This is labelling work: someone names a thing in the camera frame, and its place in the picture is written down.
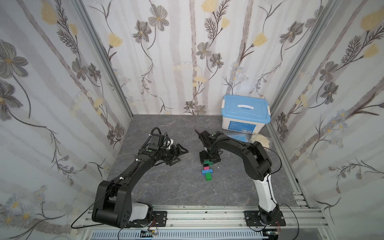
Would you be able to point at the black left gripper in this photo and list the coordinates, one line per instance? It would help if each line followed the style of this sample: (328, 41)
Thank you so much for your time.
(174, 153)

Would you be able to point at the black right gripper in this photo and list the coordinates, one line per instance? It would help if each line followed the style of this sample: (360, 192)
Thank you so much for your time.
(208, 153)

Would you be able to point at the dark green long lego brick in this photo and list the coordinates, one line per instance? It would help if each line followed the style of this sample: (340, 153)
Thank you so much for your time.
(209, 163)

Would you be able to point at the blue lego brick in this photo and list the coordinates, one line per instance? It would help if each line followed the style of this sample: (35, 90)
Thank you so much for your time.
(204, 172)

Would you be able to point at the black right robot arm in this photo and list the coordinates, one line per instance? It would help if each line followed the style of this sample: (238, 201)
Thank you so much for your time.
(256, 162)

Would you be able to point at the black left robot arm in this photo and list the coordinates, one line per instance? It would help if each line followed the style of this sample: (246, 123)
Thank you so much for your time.
(113, 204)

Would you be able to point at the bagged blue face masks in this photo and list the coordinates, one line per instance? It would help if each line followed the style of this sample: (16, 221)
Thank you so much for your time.
(240, 137)

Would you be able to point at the blue lidded storage box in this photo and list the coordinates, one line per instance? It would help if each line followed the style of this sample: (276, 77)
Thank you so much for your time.
(244, 114)

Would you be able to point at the bagged cream cloth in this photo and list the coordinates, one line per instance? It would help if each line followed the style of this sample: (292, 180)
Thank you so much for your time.
(263, 140)

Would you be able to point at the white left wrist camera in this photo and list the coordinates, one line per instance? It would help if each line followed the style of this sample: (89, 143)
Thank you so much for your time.
(168, 143)

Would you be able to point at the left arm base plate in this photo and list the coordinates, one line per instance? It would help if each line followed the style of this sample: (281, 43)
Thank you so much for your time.
(155, 219)

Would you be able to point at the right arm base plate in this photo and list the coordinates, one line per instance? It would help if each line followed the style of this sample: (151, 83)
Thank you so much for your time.
(262, 219)

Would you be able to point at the white slotted cable duct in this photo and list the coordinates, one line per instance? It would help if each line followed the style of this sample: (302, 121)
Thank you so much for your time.
(239, 234)

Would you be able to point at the aluminium rail frame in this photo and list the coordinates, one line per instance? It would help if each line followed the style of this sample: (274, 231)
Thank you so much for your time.
(302, 223)

